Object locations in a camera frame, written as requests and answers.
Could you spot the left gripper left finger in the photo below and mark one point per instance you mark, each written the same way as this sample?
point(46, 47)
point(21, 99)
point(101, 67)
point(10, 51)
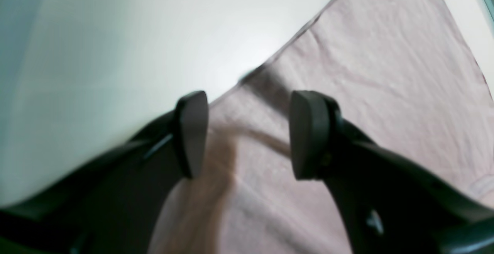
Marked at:
point(112, 204)

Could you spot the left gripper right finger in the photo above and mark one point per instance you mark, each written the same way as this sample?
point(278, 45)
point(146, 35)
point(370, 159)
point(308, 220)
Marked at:
point(388, 204)

